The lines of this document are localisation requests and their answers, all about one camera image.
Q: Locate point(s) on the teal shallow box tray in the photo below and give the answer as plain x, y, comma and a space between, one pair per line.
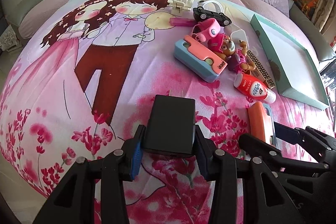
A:
293, 69

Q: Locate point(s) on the red white small bottle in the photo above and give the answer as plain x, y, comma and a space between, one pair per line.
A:
253, 88

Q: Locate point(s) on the magenta lighter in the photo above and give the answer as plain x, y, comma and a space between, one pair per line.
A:
182, 22

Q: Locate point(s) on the cream hair claw clip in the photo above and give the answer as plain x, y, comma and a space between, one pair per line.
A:
178, 7

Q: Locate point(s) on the blue and salmon case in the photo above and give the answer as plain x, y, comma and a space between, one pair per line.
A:
197, 57

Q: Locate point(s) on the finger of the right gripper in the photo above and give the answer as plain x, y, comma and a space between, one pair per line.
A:
272, 157
314, 142

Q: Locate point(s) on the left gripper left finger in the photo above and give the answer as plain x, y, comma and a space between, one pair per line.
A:
73, 199

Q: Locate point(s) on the cartoon couple bed sheet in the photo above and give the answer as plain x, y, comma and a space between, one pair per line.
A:
88, 78

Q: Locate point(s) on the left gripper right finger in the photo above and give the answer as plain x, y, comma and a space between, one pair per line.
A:
265, 197

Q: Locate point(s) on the white smart watch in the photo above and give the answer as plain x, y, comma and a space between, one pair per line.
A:
210, 5

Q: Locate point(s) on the orange utility knife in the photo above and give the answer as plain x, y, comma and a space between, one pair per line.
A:
261, 122

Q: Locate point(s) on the black toy car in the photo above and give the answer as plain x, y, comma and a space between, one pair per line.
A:
200, 14

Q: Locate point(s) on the gold patterned lighter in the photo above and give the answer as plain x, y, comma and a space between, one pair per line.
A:
260, 72

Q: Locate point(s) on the pink smart watch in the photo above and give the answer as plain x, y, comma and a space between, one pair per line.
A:
206, 30

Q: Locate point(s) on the black power adapter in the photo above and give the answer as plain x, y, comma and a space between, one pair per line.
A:
171, 127

